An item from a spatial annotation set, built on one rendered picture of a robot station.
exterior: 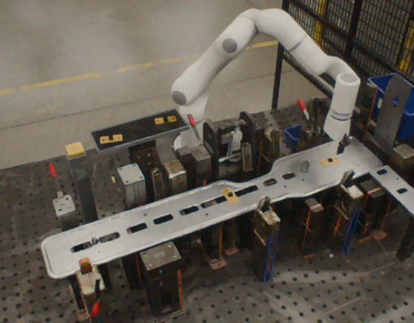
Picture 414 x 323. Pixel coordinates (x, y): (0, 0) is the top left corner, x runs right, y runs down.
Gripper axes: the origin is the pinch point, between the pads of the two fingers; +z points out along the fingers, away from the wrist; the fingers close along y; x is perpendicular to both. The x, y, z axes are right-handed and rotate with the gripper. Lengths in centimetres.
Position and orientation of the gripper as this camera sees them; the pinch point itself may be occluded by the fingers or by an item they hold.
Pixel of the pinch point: (332, 144)
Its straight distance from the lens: 201.2
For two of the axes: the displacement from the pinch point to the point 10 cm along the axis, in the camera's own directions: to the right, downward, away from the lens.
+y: 4.3, 6.1, -6.7
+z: -0.1, 7.5, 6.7
